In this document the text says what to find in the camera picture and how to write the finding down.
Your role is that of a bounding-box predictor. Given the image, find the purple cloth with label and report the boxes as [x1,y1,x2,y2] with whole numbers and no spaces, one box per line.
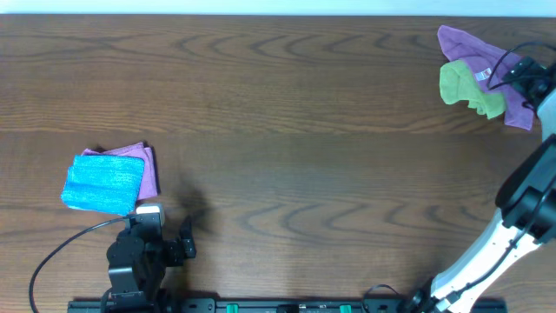
[437,25,533,130]

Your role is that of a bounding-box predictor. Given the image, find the folded purple cloth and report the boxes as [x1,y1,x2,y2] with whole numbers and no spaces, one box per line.
[82,142,158,200]

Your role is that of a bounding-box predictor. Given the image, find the green cloth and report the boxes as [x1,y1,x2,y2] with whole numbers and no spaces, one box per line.
[439,60,506,119]

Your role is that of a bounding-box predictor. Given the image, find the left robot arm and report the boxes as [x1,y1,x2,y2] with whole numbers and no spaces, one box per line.
[100,213,196,313]

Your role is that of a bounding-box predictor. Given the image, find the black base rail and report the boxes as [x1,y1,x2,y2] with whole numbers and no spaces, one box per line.
[67,298,509,313]

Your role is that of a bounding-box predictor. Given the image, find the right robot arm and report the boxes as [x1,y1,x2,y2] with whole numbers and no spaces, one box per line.
[397,57,555,312]

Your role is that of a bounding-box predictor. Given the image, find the left black cable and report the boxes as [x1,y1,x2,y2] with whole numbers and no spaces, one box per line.
[28,216,134,313]

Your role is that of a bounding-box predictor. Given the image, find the folded blue cloth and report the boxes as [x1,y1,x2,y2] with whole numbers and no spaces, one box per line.
[61,155,144,216]

